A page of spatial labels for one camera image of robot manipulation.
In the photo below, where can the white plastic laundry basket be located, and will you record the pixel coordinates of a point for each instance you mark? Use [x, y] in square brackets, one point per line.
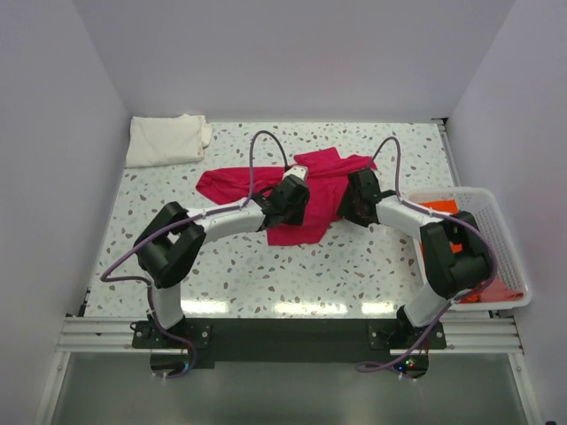
[482, 204]

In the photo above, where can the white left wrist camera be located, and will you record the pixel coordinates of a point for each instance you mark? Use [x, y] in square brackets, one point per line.
[298, 171]

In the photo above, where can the magenta t shirt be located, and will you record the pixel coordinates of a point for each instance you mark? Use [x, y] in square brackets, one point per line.
[326, 180]

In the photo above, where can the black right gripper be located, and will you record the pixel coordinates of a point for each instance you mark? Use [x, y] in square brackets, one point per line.
[345, 211]

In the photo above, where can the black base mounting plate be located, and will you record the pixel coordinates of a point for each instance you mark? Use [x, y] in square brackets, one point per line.
[203, 343]

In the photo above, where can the aluminium rail frame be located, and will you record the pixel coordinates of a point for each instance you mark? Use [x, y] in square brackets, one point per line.
[353, 273]

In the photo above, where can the orange t shirt in basket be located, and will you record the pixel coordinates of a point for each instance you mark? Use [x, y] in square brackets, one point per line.
[437, 207]

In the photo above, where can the pink t shirt in basket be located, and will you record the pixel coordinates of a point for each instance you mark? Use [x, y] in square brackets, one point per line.
[495, 293]

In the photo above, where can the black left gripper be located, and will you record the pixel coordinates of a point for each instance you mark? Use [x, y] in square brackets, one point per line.
[297, 218]

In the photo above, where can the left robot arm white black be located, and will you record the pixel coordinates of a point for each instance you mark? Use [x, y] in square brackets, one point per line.
[169, 246]

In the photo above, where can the folded cream t shirt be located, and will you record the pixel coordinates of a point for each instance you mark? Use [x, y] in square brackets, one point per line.
[167, 141]

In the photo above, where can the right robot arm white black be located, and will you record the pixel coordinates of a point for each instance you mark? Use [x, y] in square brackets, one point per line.
[455, 256]

